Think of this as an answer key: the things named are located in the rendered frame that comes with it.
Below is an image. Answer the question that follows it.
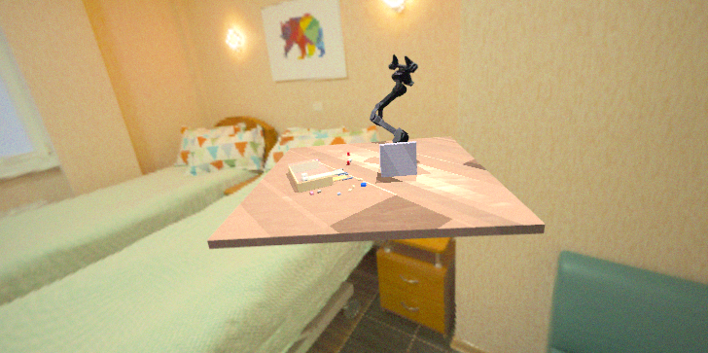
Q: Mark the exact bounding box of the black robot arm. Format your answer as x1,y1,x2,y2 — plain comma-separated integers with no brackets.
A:
370,70,414,143

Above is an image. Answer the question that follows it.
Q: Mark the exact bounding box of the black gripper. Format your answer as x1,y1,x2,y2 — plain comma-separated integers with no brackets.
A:
388,54,418,79

